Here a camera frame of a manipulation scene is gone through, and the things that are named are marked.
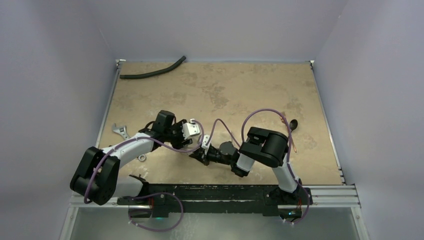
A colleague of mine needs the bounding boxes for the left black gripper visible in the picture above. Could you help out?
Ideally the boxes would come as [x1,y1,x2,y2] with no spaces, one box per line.
[163,120,192,150]

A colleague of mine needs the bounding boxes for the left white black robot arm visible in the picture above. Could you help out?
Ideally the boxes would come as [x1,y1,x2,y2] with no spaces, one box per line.
[70,110,204,206]

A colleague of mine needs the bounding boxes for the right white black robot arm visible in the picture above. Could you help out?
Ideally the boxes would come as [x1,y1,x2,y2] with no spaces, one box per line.
[189,127,301,205]

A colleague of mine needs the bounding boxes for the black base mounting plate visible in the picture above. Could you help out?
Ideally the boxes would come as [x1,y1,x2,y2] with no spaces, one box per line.
[117,183,313,219]

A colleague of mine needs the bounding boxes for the black foam tube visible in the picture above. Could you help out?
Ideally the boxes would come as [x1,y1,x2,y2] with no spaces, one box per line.
[119,55,187,80]

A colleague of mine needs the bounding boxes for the black spoon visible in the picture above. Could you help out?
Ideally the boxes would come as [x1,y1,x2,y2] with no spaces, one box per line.
[289,119,299,131]

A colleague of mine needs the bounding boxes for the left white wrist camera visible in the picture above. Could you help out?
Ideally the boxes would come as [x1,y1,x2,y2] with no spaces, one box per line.
[182,122,201,140]

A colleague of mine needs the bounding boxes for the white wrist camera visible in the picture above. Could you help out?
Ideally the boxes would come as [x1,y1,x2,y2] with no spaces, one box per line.
[182,122,201,140]
[201,134,211,151]

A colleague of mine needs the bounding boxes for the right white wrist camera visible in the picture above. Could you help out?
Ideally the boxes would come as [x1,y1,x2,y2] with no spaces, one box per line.
[201,134,211,151]

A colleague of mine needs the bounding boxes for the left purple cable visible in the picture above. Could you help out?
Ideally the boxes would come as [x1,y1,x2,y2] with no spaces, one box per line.
[83,119,206,232]

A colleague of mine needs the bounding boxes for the red handled wrench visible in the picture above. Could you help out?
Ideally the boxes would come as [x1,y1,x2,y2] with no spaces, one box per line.
[111,123,147,162]

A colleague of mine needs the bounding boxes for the aluminium frame rail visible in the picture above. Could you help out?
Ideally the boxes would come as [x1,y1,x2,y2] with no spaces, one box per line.
[68,184,362,209]

